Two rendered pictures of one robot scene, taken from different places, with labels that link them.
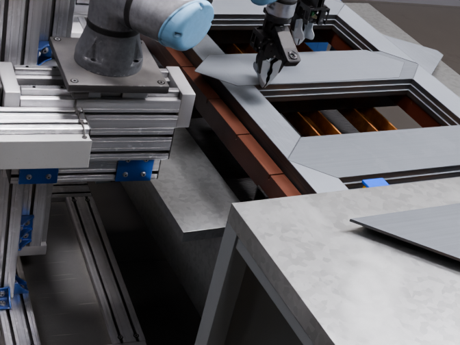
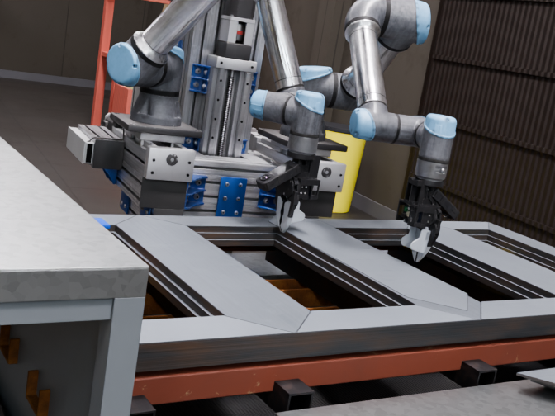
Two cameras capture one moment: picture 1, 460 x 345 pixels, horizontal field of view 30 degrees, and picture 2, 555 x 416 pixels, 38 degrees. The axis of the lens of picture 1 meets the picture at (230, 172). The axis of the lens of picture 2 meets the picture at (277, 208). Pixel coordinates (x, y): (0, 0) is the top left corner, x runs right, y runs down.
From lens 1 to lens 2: 301 cm
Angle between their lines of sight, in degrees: 84
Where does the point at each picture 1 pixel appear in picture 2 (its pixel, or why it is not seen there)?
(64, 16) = (206, 118)
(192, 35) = (116, 69)
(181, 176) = not seen: hidden behind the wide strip
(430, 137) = (243, 280)
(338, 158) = (154, 231)
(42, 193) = not seen: hidden behind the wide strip
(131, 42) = (144, 97)
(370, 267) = not seen: outside the picture
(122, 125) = (131, 164)
